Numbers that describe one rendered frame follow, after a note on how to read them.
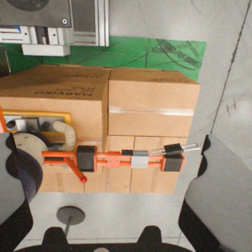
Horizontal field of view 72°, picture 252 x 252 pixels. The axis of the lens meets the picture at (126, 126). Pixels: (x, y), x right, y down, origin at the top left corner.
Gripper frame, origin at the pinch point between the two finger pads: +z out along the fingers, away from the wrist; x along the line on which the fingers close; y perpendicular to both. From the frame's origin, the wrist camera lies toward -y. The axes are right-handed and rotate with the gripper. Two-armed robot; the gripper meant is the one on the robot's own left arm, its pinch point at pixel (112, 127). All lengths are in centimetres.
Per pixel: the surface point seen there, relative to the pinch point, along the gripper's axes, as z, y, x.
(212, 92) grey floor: 152, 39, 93
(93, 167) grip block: 43, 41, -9
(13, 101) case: 58, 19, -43
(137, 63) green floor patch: 152, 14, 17
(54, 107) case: 58, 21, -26
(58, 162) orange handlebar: 44, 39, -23
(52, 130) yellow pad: 55, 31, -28
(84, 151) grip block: 43, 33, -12
